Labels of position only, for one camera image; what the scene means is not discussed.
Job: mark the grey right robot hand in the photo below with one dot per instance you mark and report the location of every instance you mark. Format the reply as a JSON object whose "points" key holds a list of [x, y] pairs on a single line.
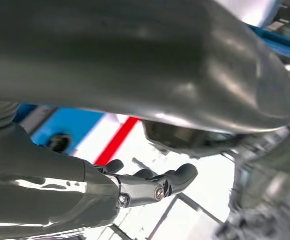
{"points": [[109, 49]]}

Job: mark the red barrier tape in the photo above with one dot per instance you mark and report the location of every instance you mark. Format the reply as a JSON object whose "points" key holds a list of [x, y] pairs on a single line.
{"points": [[117, 140]]}

